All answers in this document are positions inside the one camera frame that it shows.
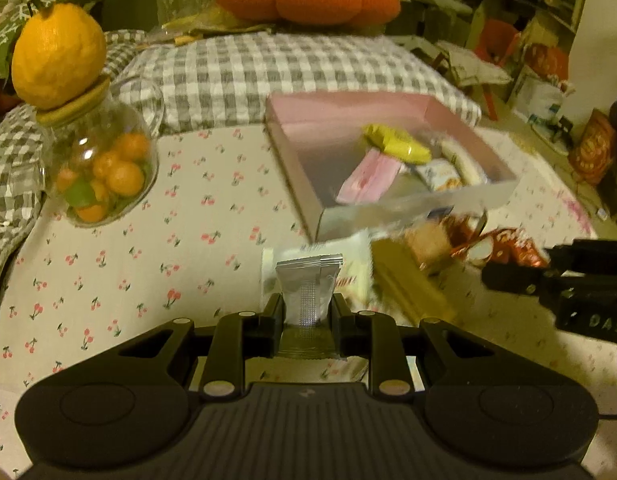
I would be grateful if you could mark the lotus root chip packet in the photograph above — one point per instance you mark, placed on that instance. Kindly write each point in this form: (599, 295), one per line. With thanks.
(343, 370)

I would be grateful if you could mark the blue label snack packet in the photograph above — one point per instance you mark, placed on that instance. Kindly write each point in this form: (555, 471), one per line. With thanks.
(438, 175)

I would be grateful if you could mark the grey office chair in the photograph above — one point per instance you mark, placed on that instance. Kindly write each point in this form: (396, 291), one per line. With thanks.
(433, 2)

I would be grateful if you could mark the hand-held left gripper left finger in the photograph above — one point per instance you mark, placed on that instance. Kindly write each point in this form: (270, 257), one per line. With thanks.
(276, 322)

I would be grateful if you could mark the gold foil snack packet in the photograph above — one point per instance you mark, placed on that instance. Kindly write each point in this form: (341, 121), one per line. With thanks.
(408, 280)

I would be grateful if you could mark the orange patterned bag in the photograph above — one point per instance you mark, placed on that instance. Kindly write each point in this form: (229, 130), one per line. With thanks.
(593, 145)

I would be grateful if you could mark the white snack packet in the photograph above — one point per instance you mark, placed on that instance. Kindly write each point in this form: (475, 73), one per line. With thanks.
(353, 260)

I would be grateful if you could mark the silver foil snack packet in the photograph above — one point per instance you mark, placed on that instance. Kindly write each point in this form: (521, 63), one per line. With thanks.
(308, 285)

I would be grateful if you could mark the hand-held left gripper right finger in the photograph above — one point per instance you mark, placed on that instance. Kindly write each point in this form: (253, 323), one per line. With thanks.
(337, 322)

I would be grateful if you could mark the pink cardboard box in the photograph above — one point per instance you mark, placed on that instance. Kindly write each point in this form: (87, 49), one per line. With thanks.
(318, 150)

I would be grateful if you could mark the red snack packet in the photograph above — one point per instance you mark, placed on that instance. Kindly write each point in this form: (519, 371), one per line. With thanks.
(461, 235)
(518, 252)

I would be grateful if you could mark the wooden jar lid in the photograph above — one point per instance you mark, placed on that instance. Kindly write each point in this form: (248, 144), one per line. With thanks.
(83, 105)

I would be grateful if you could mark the pile of small oranges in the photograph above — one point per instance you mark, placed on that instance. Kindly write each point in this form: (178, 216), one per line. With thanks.
(126, 177)

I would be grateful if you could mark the red gift bag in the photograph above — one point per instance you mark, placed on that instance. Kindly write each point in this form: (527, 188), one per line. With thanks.
(548, 60)

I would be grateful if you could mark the round glass jar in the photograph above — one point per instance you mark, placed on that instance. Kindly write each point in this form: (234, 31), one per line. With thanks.
(133, 105)

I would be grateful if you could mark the cherry print tablecloth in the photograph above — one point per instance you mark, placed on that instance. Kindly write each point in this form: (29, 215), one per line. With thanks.
(138, 260)

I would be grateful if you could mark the red plastic chair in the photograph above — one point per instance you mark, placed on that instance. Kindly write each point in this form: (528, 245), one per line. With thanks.
(498, 40)

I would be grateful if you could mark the crumpled pale cloth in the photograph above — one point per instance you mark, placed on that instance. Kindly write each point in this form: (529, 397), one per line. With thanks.
(473, 62)

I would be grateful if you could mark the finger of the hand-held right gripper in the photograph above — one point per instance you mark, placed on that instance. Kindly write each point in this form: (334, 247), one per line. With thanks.
(588, 255)
(518, 280)

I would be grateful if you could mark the grey checked pillow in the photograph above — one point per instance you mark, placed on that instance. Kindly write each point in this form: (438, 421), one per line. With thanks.
(228, 75)

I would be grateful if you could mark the crinkled clear plastic bag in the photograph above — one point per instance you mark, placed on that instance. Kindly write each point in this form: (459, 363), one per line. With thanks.
(208, 25)

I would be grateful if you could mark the yellow snack packet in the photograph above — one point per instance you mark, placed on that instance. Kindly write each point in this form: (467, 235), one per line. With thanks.
(396, 142)

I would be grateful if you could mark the pink snack packet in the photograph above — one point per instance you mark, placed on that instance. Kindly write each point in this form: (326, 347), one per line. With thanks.
(368, 177)

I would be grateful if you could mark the long white cracker packet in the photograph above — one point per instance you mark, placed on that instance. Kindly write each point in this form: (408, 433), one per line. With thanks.
(466, 160)

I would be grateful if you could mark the large orange citrus fruit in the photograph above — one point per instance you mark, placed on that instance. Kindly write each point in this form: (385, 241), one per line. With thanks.
(58, 55)

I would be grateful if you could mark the grey checked blanket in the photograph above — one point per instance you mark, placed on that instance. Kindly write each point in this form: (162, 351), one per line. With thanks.
(8, 175)

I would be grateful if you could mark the clear biscuit packet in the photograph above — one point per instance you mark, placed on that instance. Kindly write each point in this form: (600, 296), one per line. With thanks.
(428, 245)

